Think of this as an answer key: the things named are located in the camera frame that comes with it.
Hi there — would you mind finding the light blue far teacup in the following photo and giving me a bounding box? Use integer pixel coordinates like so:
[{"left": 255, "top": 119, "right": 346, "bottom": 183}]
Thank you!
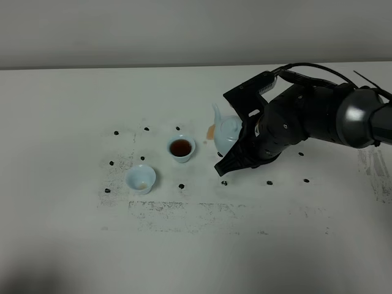
[{"left": 167, "top": 134, "right": 196, "bottom": 164}]

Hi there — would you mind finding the light blue near teacup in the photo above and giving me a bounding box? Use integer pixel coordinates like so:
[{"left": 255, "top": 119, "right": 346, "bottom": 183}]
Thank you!
[{"left": 125, "top": 165, "right": 156, "bottom": 195}]

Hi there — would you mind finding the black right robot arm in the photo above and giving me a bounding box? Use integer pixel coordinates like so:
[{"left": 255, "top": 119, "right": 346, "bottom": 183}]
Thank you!
[{"left": 214, "top": 62, "right": 391, "bottom": 176}]

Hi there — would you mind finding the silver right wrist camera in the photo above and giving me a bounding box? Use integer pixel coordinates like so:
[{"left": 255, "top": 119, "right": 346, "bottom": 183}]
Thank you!
[{"left": 258, "top": 77, "right": 277, "bottom": 96}]

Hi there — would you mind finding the light blue porcelain teapot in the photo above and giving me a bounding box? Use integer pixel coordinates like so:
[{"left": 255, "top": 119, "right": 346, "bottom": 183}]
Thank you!
[{"left": 213, "top": 104, "right": 242, "bottom": 156}]

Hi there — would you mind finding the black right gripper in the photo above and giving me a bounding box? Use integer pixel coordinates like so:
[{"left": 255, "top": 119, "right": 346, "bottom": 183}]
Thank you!
[{"left": 214, "top": 71, "right": 307, "bottom": 176}]

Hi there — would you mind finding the light blue teacup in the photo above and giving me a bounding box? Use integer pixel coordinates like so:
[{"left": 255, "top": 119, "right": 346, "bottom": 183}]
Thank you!
[
  {"left": 125, "top": 165, "right": 156, "bottom": 195},
  {"left": 167, "top": 134, "right": 196, "bottom": 164}
]

